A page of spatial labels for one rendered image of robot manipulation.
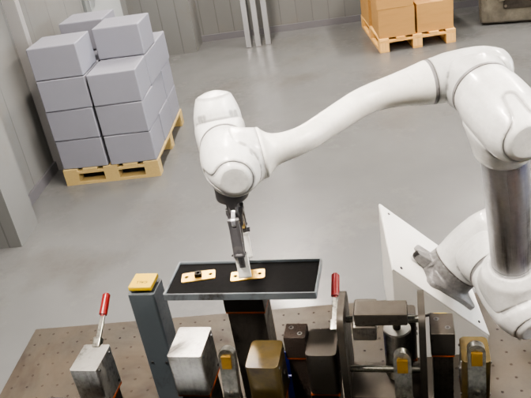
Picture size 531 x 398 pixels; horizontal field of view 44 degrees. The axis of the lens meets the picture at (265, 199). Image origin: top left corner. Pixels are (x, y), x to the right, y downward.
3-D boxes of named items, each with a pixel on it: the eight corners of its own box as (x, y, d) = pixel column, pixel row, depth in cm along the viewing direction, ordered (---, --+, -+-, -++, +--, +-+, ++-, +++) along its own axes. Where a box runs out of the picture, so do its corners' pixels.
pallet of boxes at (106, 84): (104, 131, 599) (71, 13, 548) (184, 122, 590) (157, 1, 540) (67, 185, 504) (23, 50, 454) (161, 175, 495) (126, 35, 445)
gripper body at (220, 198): (245, 189, 142) (252, 225, 147) (246, 171, 150) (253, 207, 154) (212, 193, 143) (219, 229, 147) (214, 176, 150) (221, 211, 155)
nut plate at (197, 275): (181, 283, 160) (180, 279, 159) (182, 274, 163) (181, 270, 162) (215, 279, 159) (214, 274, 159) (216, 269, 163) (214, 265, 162)
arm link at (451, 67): (420, 43, 143) (446, 73, 133) (498, 24, 145) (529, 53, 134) (420, 94, 152) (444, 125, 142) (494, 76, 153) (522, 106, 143)
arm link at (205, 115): (199, 155, 148) (204, 179, 136) (185, 89, 141) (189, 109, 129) (246, 145, 149) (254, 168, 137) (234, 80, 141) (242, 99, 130)
